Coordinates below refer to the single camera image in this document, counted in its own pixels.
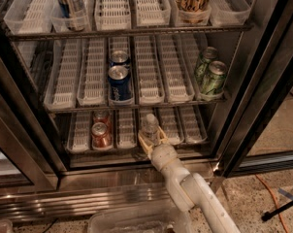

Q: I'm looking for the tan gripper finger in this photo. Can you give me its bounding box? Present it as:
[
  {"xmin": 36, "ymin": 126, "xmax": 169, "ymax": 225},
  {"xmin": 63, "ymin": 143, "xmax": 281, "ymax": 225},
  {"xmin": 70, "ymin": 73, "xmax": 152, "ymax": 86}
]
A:
[
  {"xmin": 138, "ymin": 132, "xmax": 153, "ymax": 158},
  {"xmin": 158, "ymin": 127, "xmax": 169, "ymax": 144}
]

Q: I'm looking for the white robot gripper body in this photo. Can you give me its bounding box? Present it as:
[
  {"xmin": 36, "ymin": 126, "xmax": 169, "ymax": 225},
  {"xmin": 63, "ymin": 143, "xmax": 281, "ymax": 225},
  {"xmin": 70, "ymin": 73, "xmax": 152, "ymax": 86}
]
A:
[{"xmin": 150, "ymin": 144, "xmax": 178, "ymax": 171}]

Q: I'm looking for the clear plastic water bottle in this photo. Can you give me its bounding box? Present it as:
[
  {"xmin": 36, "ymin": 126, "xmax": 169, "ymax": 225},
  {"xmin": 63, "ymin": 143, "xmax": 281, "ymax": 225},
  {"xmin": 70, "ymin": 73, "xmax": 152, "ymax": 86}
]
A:
[{"xmin": 142, "ymin": 114, "xmax": 160, "ymax": 146}]

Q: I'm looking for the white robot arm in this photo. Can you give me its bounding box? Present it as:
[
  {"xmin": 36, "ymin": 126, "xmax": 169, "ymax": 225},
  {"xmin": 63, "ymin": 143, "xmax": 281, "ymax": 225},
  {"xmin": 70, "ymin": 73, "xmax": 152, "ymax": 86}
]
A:
[{"xmin": 138, "ymin": 127, "xmax": 241, "ymax": 233}]

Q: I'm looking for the stainless steel fridge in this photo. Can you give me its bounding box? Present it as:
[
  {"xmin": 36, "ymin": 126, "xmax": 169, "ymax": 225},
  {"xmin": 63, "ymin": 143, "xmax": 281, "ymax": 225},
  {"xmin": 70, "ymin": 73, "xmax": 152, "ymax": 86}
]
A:
[{"xmin": 0, "ymin": 0, "xmax": 293, "ymax": 222}]

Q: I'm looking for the front red soda can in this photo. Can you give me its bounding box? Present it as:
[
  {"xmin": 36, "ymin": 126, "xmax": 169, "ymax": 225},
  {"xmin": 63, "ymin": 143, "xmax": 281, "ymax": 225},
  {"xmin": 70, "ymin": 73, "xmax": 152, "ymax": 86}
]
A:
[{"xmin": 91, "ymin": 122, "xmax": 112, "ymax": 149}]

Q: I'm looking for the red soda can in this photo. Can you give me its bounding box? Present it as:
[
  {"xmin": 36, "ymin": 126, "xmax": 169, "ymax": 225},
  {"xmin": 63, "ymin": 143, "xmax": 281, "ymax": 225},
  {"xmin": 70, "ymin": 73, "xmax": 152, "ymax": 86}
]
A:
[
  {"xmin": 91, "ymin": 122, "xmax": 112, "ymax": 149},
  {"xmin": 93, "ymin": 111, "xmax": 111, "ymax": 128}
]

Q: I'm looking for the rear red soda can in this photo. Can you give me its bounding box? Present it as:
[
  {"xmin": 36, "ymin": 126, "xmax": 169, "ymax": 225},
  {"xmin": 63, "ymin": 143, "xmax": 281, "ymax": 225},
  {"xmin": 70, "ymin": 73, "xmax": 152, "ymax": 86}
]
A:
[{"xmin": 93, "ymin": 111, "xmax": 111, "ymax": 128}]

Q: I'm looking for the clear plastic storage bin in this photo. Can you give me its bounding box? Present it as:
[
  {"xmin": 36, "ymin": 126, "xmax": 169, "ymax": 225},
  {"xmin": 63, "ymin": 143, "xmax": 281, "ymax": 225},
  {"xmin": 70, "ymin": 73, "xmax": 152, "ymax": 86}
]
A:
[{"xmin": 87, "ymin": 200, "xmax": 195, "ymax": 233}]

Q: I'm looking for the front blue soda can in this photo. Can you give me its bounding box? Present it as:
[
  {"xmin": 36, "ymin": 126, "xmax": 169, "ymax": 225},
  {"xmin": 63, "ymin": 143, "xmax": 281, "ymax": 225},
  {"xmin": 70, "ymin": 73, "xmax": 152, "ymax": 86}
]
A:
[{"xmin": 108, "ymin": 66, "xmax": 132, "ymax": 101}]

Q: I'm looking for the blue soda can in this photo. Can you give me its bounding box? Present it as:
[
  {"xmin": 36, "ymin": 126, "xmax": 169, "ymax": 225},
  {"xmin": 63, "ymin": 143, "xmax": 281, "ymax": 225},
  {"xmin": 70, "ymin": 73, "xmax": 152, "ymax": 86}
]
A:
[
  {"xmin": 108, "ymin": 66, "xmax": 132, "ymax": 101},
  {"xmin": 110, "ymin": 50, "xmax": 130, "ymax": 69}
]

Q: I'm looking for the front green soda can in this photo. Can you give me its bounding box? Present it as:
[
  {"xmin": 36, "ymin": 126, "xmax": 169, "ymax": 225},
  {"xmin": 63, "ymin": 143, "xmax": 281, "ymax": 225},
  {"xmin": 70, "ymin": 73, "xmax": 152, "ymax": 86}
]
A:
[{"xmin": 200, "ymin": 61, "xmax": 227, "ymax": 96}]

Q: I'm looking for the green soda can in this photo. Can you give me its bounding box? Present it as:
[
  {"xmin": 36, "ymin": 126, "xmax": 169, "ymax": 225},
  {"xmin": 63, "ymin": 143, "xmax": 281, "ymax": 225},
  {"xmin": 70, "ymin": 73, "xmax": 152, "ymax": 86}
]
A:
[
  {"xmin": 200, "ymin": 61, "xmax": 227, "ymax": 96},
  {"xmin": 194, "ymin": 47, "xmax": 218, "ymax": 83}
]

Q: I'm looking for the rear blue soda can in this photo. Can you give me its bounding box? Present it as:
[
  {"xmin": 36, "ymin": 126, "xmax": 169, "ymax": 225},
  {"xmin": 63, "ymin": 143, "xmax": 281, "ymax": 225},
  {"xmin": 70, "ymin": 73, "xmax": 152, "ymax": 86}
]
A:
[{"xmin": 110, "ymin": 50, "xmax": 130, "ymax": 69}]

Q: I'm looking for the rear green soda can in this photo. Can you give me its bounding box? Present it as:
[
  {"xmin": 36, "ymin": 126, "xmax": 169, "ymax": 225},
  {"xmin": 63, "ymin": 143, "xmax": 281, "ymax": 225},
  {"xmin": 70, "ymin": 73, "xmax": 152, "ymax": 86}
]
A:
[{"xmin": 194, "ymin": 47, "xmax": 218, "ymax": 83}]

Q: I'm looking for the black tripod leg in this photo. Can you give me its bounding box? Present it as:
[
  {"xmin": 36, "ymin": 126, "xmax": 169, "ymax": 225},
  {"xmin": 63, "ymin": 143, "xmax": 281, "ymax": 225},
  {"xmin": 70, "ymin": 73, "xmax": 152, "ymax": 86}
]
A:
[{"xmin": 261, "ymin": 200, "xmax": 293, "ymax": 221}]

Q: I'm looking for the tall gold can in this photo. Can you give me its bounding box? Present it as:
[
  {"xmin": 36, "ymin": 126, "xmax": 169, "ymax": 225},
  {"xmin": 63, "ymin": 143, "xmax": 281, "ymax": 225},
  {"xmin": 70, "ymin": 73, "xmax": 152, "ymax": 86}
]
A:
[{"xmin": 175, "ymin": 0, "xmax": 210, "ymax": 23}]

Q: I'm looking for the small clear container corner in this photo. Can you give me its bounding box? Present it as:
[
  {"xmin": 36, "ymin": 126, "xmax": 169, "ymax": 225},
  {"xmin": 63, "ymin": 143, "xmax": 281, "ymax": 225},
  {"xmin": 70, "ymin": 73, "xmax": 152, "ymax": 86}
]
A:
[{"xmin": 0, "ymin": 219, "xmax": 14, "ymax": 233}]

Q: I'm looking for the tall silver blue can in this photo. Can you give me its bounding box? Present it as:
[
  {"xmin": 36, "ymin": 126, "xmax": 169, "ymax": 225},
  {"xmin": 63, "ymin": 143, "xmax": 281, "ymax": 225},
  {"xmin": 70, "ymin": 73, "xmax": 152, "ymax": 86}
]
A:
[{"xmin": 50, "ymin": 0, "xmax": 89, "ymax": 32}]

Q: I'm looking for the orange extension cable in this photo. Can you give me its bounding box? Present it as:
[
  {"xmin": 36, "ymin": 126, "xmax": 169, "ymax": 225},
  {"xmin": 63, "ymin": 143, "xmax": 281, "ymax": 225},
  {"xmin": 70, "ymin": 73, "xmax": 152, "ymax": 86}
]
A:
[{"xmin": 254, "ymin": 174, "xmax": 290, "ymax": 233}]

